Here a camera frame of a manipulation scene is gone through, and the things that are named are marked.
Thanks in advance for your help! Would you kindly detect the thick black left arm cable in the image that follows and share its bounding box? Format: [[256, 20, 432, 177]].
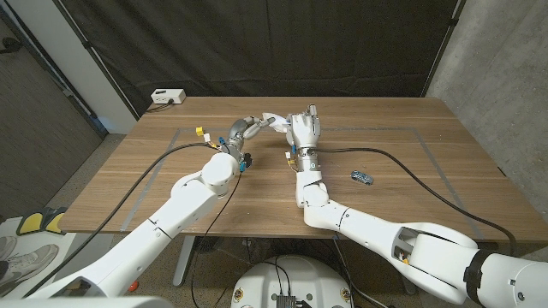
[[21, 142, 222, 299]]

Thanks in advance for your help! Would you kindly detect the black round fan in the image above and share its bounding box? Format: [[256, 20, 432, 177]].
[[194, 236, 220, 253]]

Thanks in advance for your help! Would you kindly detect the grey table leg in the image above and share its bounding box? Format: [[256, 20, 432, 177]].
[[389, 239, 419, 296], [172, 235, 197, 287]]

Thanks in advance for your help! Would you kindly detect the black power strip cable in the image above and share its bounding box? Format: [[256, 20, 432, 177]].
[[145, 98, 175, 114]]

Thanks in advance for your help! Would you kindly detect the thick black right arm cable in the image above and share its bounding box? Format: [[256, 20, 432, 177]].
[[316, 146, 518, 258]]

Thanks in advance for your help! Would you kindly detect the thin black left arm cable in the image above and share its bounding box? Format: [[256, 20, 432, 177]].
[[189, 169, 244, 308]]

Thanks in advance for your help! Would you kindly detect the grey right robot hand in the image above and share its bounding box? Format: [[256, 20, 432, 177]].
[[284, 104, 323, 173]]

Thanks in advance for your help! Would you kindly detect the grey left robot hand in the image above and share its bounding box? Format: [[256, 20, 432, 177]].
[[220, 114, 277, 158]]

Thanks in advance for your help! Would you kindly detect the white power strip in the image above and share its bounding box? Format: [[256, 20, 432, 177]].
[[150, 88, 187, 105]]

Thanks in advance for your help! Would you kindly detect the black box on torso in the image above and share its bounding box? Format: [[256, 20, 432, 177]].
[[276, 293, 301, 308]]

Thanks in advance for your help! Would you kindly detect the yellow and black foot pedal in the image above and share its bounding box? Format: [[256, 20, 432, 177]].
[[15, 206, 69, 237]]

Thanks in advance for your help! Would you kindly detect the grey sneaker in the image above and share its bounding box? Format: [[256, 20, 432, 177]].
[[0, 243, 60, 286], [0, 235, 18, 262]]

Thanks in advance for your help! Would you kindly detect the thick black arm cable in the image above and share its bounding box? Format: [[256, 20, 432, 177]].
[[21, 142, 222, 299], [316, 146, 518, 258]]

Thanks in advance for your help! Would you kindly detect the blue toy car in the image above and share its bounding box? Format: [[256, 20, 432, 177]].
[[350, 169, 374, 186]]

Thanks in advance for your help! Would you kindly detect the grey tape outline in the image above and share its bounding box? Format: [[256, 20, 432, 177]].
[[122, 126, 485, 240]]

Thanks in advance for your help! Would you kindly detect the black backdrop curtain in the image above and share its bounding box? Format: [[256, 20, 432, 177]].
[[53, 0, 466, 117]]

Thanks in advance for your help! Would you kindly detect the black backdrop stand pole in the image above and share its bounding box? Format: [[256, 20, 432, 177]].
[[53, 0, 140, 121], [421, 0, 468, 98]]

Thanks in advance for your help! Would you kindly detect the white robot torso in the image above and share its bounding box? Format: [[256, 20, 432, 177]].
[[229, 255, 355, 308]]

